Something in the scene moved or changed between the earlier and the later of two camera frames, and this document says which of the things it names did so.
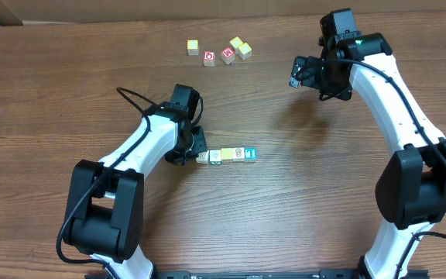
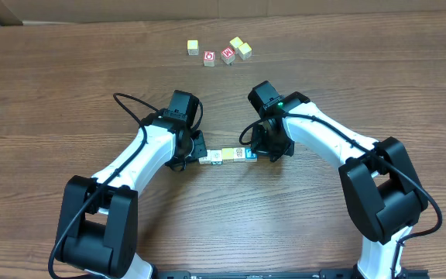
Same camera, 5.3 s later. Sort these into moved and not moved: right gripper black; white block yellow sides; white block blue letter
Moved: right gripper black
Not moved: white block yellow sides; white block blue letter
